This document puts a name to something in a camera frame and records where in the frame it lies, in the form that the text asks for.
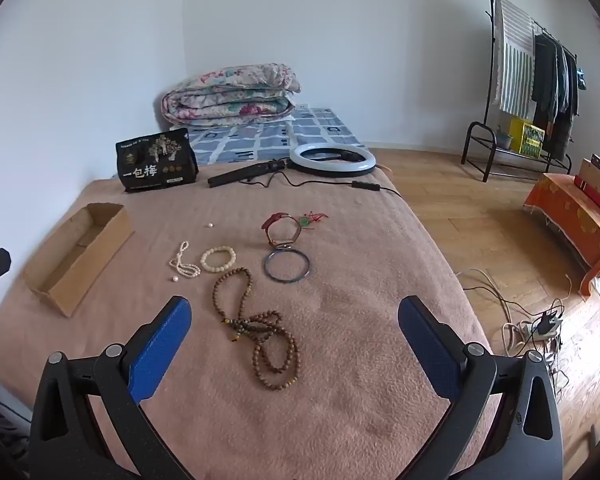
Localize red strap wristwatch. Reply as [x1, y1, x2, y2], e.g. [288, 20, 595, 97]
[261, 212, 301, 253]

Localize white power strip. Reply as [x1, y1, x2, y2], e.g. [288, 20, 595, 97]
[502, 320, 563, 356]

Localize white ring light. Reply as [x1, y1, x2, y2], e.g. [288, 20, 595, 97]
[289, 142, 377, 177]

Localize pink fleece blanket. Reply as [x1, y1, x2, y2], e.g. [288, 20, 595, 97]
[0, 162, 501, 480]

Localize blue checkered bed sheet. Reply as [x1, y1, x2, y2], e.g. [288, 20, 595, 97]
[182, 106, 368, 166]

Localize brown wooden bead necklace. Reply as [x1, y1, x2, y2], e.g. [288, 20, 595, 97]
[211, 267, 301, 391]

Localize dark round bangle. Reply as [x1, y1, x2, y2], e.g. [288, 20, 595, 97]
[262, 250, 311, 283]

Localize yellow crate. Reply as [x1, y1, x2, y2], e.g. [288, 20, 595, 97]
[508, 116, 546, 157]

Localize black plug charger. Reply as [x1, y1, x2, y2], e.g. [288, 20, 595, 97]
[537, 310, 564, 337]

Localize black snack bag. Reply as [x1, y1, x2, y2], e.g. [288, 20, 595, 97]
[115, 128, 199, 193]

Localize tangled floor cables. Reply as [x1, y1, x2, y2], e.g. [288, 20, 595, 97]
[455, 267, 581, 396]

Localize striped green white towel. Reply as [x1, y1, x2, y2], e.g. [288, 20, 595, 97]
[492, 0, 536, 117]

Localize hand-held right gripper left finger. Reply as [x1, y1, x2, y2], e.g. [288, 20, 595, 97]
[28, 296, 193, 480]

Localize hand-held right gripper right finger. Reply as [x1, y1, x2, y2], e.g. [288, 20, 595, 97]
[398, 295, 565, 480]

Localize orange box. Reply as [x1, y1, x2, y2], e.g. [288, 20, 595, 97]
[524, 172, 600, 301]

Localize dark hanging clothes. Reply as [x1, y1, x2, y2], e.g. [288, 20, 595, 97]
[530, 32, 588, 161]

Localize folded floral quilt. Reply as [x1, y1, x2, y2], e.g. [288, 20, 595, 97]
[161, 63, 301, 127]

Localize cream bead bracelet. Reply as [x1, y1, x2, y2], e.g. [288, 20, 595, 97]
[200, 245, 236, 274]

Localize black ring light cable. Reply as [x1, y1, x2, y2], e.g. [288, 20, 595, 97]
[245, 172, 403, 198]

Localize red flat box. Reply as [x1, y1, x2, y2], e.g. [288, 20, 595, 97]
[574, 175, 600, 220]

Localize white pearl necklace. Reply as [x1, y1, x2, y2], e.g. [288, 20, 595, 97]
[168, 241, 202, 279]

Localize black metal clothes rack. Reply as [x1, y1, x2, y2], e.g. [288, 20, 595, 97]
[461, 0, 581, 183]

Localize black folded tripod stand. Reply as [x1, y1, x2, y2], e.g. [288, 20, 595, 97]
[207, 157, 291, 189]

